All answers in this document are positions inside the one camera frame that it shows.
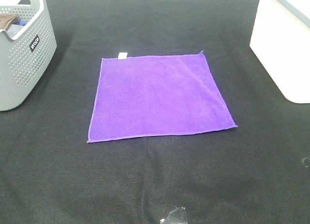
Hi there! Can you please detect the white plastic bin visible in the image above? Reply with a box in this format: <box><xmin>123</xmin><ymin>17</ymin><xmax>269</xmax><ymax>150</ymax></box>
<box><xmin>249</xmin><ymin>0</ymin><xmax>310</xmax><ymax>104</ymax></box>

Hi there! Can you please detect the blue cloth in basket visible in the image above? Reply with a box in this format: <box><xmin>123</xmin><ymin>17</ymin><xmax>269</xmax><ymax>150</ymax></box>
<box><xmin>6</xmin><ymin>20</ymin><xmax>27</xmax><ymax>38</ymax></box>

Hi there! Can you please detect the clear tape piece right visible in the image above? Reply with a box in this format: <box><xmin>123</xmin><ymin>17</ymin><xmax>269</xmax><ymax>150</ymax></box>
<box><xmin>301</xmin><ymin>157</ymin><xmax>310</xmax><ymax>168</ymax></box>

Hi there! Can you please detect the purple microfiber towel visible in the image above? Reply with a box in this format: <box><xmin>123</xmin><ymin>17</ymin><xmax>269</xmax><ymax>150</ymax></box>
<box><xmin>87</xmin><ymin>52</ymin><xmax>236</xmax><ymax>143</ymax></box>

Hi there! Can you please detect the brown cloth in basket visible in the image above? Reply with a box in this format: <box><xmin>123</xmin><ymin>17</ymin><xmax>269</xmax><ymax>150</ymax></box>
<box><xmin>0</xmin><ymin>14</ymin><xmax>18</xmax><ymax>30</ymax></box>

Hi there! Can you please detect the grey perforated laundry basket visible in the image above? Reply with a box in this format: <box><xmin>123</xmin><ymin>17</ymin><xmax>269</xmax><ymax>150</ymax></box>
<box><xmin>0</xmin><ymin>0</ymin><xmax>57</xmax><ymax>111</ymax></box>

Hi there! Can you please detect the clear tape piece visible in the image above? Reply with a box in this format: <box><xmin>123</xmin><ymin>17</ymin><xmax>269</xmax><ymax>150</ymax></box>
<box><xmin>160</xmin><ymin>207</ymin><xmax>188</xmax><ymax>224</ymax></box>
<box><xmin>301</xmin><ymin>157</ymin><xmax>310</xmax><ymax>168</ymax></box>

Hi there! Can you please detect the clear tape piece bottom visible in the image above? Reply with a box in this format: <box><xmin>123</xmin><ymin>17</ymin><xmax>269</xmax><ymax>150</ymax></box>
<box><xmin>160</xmin><ymin>207</ymin><xmax>188</xmax><ymax>224</ymax></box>

